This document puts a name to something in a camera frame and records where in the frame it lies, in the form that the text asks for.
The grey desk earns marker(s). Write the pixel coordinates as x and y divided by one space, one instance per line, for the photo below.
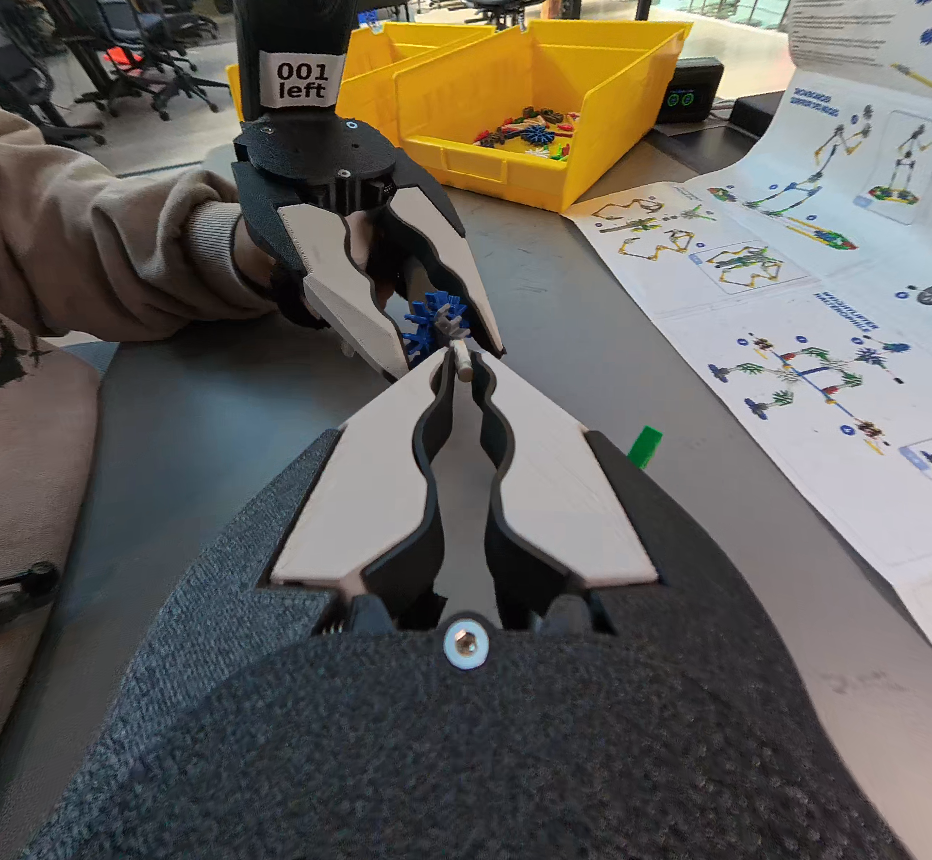
190 423

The printed instruction sheet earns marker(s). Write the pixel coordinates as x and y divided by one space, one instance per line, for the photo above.
816 292

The yellow plastic bin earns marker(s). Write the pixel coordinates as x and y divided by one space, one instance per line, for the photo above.
379 59
612 103

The dark flat device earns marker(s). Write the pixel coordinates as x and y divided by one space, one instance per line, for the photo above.
757 115

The pile of toy pieces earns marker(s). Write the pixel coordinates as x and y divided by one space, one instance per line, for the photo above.
527 129

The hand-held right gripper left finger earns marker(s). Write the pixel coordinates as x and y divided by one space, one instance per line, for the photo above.
350 504

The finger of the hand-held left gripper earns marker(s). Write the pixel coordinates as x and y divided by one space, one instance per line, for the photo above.
342 285
452 263

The green toy connector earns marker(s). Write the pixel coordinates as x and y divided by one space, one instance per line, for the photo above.
644 447

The white toy rod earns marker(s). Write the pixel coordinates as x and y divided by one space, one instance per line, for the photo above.
462 361

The blue toy connector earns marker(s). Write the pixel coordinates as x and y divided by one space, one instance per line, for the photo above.
434 322

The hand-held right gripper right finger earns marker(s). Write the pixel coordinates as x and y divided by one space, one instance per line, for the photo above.
575 504

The person's left hand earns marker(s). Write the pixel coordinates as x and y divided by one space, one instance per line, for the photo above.
251 256

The black device with green lights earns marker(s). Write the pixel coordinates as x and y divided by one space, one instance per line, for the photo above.
689 91

